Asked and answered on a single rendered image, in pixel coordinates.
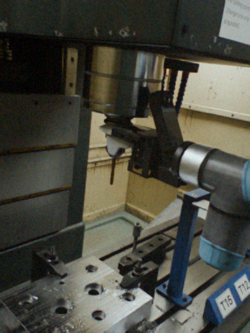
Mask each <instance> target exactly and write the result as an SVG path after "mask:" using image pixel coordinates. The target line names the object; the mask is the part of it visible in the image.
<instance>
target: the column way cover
mask: <svg viewBox="0 0 250 333"><path fill-rule="evenodd" d="M79 105H80V96H78V95H75V96H67V95H63V94H38V93H32V92H0V250H1V249H4V248H7V247H10V246H13V245H17V244H20V243H21V242H24V241H27V240H30V239H34V238H36V237H40V236H42V235H46V234H49V233H50V232H54V231H57V230H60V229H63V228H66V223H67V212H68V195H69V189H70V188H71V187H72V171H73V162H74V147H76V146H77V140H78V131H79Z"/></svg>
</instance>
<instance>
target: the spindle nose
mask: <svg viewBox="0 0 250 333"><path fill-rule="evenodd" d="M165 60H166V55H161V54H157V53H149V52H144V51H134V50H128V49H118V48H112V47H105V46H92V45H86V50H85V67H84V71H85V73H84V76H83V93H82V98H83V106H84V108H86V109H87V110H89V111H92V112H96V113H101V114H108V115H113V116H123V117H131V118H149V117H152V112H151V110H150V105H149V102H148V97H147V96H148V95H149V94H150V93H153V92H155V91H157V90H161V84H162V82H161V80H162V78H163V73H164V69H165Z"/></svg>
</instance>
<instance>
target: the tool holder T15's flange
mask: <svg viewBox="0 0 250 333"><path fill-rule="evenodd" d="M104 116H106V118H104V123H105V124H107V125H110V126H117V127H123V126H128V127H132V126H133V122H132V121H131V119H133V118H125V117H123V116H113V115H108V114H105V115H104Z"/></svg>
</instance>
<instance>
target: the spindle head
mask: <svg viewBox="0 0 250 333"><path fill-rule="evenodd" d="M224 6H225V0H0V38H9V39H14V40H23V41H28V42H34V43H37V44H47V45H52V46H61V47H71V48H76V49H80V50H86V45H92V46H105V47H112V48H118V49H128V50H134V51H144V52H149V53H157V54H161V55H166V58H170V59H177V60H184V61H189V62H199V63H207V64H218V65H226V66H239V67H245V68H250V45H247V44H243V43H240V42H239V41H235V40H231V39H228V38H224V37H221V36H219V31H220V26H221V20H222V16H223V9H224Z"/></svg>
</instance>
